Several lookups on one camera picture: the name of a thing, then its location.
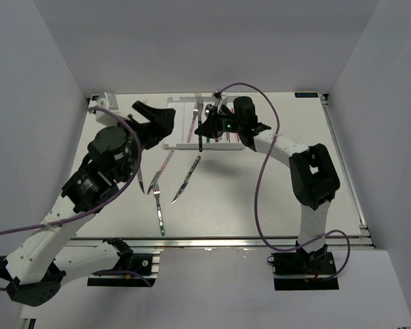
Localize green handled fork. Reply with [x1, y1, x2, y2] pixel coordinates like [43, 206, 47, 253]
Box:
[152, 181, 166, 236]

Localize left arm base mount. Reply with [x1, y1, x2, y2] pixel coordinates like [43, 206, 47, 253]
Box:
[87, 238, 155, 288]

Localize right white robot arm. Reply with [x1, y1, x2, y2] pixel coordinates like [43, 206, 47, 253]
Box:
[195, 93, 340, 273]

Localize green handled knife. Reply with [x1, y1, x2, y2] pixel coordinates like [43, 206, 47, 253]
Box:
[136, 167, 145, 193]

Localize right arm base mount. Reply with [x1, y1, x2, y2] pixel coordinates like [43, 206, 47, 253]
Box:
[266, 252, 340, 291]

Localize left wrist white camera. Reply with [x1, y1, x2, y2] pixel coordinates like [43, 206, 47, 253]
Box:
[95, 92, 120, 114]

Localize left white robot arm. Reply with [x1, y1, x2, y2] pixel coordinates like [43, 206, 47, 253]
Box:
[0, 101, 175, 307]

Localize dark handled fork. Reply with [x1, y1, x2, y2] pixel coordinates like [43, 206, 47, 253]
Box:
[195, 93, 203, 152]

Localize pink handled fork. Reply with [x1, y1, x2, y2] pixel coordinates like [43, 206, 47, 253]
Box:
[186, 109, 199, 143]

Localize dark handled knife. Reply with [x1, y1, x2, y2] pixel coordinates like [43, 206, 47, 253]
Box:
[171, 156, 201, 204]

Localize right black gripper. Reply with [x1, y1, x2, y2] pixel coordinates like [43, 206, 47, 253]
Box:
[195, 107, 242, 140]

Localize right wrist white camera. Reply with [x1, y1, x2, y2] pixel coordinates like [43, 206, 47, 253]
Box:
[212, 90, 227, 112]

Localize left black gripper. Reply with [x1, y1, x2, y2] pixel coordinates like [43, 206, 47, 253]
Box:
[112, 101, 177, 182]

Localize pink handled knife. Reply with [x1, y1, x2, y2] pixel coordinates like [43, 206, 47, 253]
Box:
[147, 149, 175, 196]

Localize white divided utensil tray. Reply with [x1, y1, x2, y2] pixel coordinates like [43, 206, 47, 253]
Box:
[163, 96, 244, 151]

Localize wrist white camera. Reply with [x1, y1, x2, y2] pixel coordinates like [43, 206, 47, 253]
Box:
[95, 92, 120, 114]
[212, 90, 227, 112]

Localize right blue corner sticker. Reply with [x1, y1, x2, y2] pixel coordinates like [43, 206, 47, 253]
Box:
[294, 92, 319, 98]

